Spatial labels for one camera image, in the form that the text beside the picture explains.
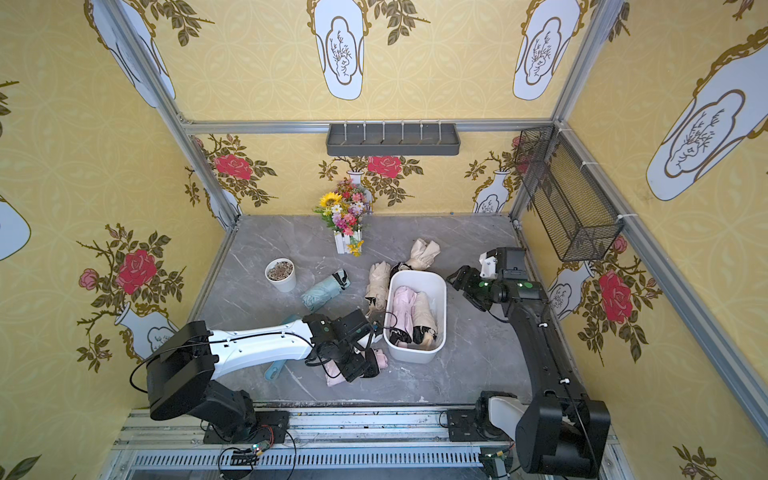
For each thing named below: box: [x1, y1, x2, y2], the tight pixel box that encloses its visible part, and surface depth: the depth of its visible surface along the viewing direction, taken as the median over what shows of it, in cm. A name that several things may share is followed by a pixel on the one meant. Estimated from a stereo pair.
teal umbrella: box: [301, 268, 351, 311], surface depth 98 cm
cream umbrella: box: [364, 260, 391, 312], surface depth 97 cm
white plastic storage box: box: [383, 270, 447, 364], surface depth 88 cm
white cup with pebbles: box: [264, 257, 296, 293], surface depth 99 cm
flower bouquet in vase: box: [313, 178, 373, 257], surface depth 102 cm
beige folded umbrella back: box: [399, 238, 441, 271], surface depth 103 cm
